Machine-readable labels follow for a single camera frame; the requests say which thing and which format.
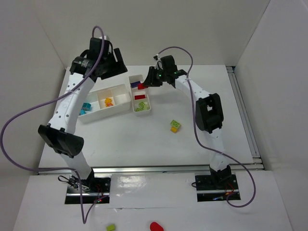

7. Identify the red square lego brick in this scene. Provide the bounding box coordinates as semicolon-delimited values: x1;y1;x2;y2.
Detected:
137;83;144;90

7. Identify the purple lego brick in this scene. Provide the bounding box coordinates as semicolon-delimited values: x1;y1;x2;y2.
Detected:
130;81;141;88

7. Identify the lime lego brick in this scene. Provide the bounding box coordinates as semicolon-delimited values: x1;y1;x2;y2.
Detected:
134;102;150;112

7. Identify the yellow oval lego piece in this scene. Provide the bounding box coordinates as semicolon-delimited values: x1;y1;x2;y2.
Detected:
104;98;114;107

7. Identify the lime and yellow lego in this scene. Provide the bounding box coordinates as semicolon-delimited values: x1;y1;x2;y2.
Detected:
170;120;181;133

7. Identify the teal arched lego brick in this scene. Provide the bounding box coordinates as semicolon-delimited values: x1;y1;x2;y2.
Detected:
81;103;91;111

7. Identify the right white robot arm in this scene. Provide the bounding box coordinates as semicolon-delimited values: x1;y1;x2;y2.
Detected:
142;55;231;189

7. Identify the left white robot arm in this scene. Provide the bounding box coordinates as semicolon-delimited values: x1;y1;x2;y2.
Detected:
38;36;127;188

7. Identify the centre white compartment tray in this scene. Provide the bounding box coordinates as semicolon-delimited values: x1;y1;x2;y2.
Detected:
128;75;152;116

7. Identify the white compartment tray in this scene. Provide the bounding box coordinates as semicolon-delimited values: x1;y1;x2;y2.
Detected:
128;75;152;116
78;84;131;124

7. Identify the left white compartment tray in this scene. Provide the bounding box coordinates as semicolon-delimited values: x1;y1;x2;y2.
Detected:
78;84;131;124

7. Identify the red oval lego foreground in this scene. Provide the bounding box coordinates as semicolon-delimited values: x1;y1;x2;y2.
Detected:
150;222;164;231

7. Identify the lime lego foreground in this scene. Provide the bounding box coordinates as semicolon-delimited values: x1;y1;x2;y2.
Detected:
106;224;116;231

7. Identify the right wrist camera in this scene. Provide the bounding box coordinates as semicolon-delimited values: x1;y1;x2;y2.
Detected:
154;54;163;70

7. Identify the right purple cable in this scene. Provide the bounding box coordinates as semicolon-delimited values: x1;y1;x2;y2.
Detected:
154;46;257;208

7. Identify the purple cable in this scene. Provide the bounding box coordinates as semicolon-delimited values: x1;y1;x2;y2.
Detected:
154;46;257;208
0;25;106;224

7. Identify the front aluminium rail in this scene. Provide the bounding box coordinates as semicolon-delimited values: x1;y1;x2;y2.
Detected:
39;163;264;174

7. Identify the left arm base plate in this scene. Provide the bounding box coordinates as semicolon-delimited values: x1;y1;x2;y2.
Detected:
58;175;111;205

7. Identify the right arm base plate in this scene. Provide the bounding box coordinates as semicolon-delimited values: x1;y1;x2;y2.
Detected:
191;174;241;202

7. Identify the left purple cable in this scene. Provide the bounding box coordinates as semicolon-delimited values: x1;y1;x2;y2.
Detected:
0;25;106;224

